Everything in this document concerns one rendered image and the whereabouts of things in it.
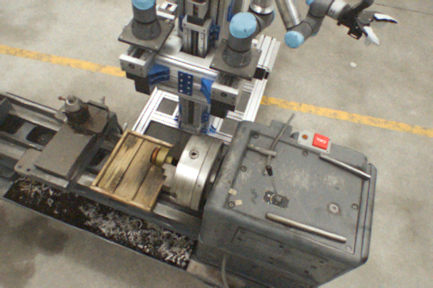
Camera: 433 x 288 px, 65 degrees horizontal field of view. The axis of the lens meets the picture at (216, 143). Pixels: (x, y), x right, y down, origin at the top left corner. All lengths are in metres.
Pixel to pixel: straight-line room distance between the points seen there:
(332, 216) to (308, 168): 0.20
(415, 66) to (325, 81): 1.09
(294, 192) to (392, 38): 3.34
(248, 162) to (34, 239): 1.76
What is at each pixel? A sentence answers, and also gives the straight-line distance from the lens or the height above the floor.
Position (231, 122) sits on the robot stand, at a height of 0.21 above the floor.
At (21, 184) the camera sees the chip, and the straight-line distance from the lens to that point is 2.20.
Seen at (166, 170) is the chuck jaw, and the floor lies 1.11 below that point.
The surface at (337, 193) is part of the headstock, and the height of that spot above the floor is 1.26.
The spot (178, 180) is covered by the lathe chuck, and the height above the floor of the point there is 1.18.
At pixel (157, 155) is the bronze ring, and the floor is 1.11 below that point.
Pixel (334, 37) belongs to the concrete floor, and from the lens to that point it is 4.09.
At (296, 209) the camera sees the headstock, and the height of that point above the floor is 1.26.
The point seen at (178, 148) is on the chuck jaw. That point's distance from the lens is 1.43.
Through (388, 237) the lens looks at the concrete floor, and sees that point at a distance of 2.91.
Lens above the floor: 2.37
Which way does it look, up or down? 57 degrees down
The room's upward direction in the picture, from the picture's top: 10 degrees clockwise
